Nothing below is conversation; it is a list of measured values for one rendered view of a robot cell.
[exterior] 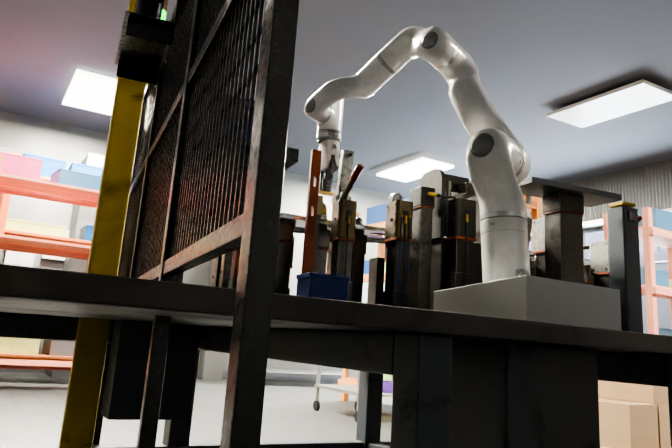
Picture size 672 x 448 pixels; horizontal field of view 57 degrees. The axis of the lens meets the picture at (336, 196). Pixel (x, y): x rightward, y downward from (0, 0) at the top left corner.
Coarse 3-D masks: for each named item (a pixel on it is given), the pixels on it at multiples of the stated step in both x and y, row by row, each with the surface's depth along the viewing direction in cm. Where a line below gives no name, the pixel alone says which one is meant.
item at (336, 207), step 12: (336, 204) 187; (348, 204) 185; (336, 216) 186; (348, 216) 184; (336, 228) 184; (348, 228) 183; (336, 240) 184; (348, 240) 183; (336, 252) 183; (348, 252) 184; (336, 264) 182; (348, 264) 183; (348, 276) 182; (348, 300) 180
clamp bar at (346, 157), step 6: (342, 150) 192; (348, 150) 192; (342, 156) 191; (348, 156) 191; (342, 162) 191; (348, 162) 192; (342, 168) 191; (348, 168) 192; (342, 174) 191; (348, 174) 191; (342, 180) 191; (348, 180) 191; (342, 186) 190; (336, 192) 192; (348, 198) 191
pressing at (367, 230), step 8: (280, 216) 186; (288, 216) 187; (296, 216) 188; (304, 216) 189; (296, 224) 202; (304, 224) 201; (320, 224) 199; (328, 224) 198; (360, 224) 197; (296, 232) 211; (304, 232) 212; (368, 232) 207; (376, 232) 206; (384, 232) 199; (368, 240) 221; (376, 240) 220; (584, 264) 244
